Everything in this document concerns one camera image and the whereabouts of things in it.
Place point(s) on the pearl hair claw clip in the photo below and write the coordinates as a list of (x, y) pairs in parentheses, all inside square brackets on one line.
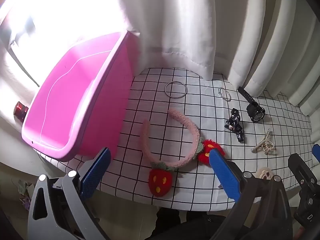
[(266, 146)]

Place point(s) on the pink plastic basin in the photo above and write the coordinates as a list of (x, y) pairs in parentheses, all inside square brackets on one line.
[(75, 92)]

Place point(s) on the white black checked tablecloth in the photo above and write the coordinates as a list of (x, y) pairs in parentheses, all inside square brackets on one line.
[(207, 102)]

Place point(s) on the red metallic can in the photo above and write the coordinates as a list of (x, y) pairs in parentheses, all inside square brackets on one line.
[(20, 110)]

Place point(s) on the large silver bangle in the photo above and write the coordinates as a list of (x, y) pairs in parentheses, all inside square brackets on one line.
[(165, 90)]

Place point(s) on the dark cloth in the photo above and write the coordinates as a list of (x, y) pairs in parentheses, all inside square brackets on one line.
[(175, 225)]

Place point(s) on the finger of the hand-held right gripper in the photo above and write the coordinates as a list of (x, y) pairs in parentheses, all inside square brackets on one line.
[(316, 153), (301, 172)]

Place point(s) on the pink knitted strawberry headband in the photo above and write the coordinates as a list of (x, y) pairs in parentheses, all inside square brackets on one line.
[(190, 126)]

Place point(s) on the crumpled paper scraps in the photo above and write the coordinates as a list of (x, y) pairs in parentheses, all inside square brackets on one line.
[(25, 192)]

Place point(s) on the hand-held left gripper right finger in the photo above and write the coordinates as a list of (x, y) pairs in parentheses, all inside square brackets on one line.
[(225, 173)]

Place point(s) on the beige flower hair clip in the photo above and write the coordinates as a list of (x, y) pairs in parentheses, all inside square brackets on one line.
[(265, 173)]

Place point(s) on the black wrist watch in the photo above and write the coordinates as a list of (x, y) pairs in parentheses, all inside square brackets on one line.
[(255, 112)]

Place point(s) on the white curtain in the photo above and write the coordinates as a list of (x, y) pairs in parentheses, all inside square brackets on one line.
[(187, 17)]

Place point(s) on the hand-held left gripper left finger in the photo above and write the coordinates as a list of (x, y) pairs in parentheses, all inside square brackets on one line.
[(96, 173)]

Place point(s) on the black ribbon bow hair clip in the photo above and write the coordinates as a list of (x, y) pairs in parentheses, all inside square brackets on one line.
[(235, 125)]

